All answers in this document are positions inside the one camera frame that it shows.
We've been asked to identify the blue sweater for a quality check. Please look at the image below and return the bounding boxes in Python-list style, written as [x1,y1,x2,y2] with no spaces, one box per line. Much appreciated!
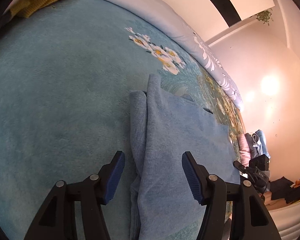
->
[129,74,239,239]

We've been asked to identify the dark clothes pile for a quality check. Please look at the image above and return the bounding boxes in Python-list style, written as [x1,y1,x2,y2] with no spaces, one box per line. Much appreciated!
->
[270,177,300,204]

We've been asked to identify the pink folded garment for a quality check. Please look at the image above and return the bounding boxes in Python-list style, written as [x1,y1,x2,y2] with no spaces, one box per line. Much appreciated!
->
[237,133,251,166]

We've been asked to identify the grey blue folded garments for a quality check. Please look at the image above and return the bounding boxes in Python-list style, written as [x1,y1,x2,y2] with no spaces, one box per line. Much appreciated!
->
[244,129,270,159]

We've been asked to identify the teal floral bed blanket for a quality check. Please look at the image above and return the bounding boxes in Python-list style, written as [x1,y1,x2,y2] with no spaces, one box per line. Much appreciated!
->
[0,0,243,239]

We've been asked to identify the white black glossy wardrobe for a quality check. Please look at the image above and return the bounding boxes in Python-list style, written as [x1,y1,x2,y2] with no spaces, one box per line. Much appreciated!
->
[162,0,275,44]

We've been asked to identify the light blue floral duvet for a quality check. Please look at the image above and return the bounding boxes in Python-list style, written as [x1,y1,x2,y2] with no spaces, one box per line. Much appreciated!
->
[106,0,242,108]

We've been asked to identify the green plant wall decal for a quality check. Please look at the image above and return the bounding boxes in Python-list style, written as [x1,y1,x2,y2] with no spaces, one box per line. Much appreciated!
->
[255,8,273,26]

